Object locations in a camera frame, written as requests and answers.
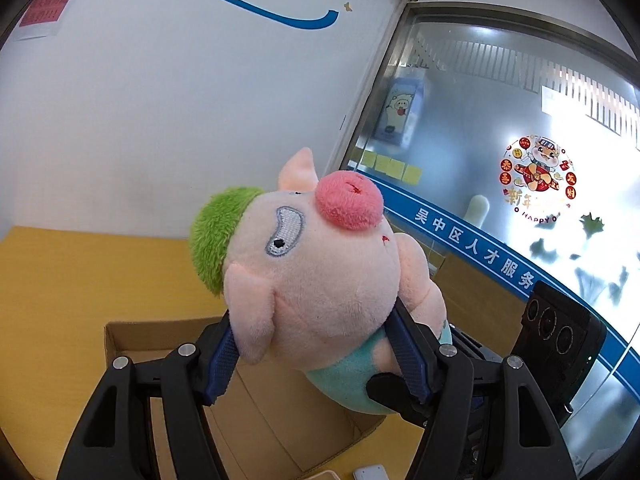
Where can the red festive window sticker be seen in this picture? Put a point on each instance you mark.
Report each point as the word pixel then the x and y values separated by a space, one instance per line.
pixel 537 172

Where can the wooden desktop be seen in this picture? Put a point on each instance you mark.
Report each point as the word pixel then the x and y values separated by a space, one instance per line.
pixel 75 285

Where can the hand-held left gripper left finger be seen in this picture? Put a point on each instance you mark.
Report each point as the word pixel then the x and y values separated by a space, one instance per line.
pixel 224 355

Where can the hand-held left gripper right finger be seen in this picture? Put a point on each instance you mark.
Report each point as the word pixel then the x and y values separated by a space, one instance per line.
pixel 412 355

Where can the cardboard box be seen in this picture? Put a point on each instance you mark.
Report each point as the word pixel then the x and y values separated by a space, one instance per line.
pixel 280 425

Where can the row of yellow sticky notes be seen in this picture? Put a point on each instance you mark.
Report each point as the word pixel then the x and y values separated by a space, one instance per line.
pixel 390 166

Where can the cartoon pig window poster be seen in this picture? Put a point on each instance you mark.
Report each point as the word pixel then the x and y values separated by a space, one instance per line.
pixel 398 112

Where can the glass partition window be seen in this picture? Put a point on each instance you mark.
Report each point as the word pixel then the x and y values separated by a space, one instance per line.
pixel 500 110

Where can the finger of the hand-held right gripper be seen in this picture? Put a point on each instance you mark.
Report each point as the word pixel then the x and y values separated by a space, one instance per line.
pixel 392 395

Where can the blue lettered window band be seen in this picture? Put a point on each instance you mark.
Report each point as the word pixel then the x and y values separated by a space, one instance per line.
pixel 500 255

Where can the red wall notice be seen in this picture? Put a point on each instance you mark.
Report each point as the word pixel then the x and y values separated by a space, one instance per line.
pixel 44 9

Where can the small white device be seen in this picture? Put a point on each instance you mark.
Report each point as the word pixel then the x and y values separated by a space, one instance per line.
pixel 370 473

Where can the pink pig plush toy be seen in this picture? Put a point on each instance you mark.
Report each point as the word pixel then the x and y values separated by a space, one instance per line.
pixel 320 280

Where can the grey leaf window sticker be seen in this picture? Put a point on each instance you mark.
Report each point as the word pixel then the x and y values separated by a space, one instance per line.
pixel 593 223
pixel 542 250

